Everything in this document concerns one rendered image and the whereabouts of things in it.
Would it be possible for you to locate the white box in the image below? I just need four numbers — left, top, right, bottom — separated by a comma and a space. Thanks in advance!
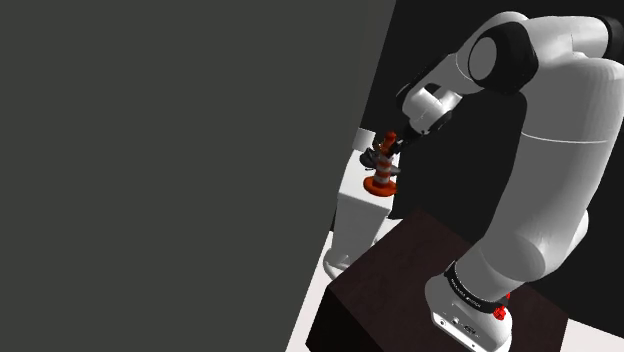
351, 127, 377, 153

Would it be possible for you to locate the dark grey curved object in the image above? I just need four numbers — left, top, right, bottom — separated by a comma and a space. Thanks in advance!
359, 147, 402, 177

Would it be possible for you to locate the orange white striped traffic cone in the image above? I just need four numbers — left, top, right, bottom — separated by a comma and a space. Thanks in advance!
362, 129, 399, 198

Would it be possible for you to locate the white toilet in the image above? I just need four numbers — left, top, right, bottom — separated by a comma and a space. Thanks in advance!
322, 146, 404, 282

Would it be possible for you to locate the dark brown robot stand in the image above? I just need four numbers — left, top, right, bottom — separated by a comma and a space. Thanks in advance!
305, 208, 572, 352

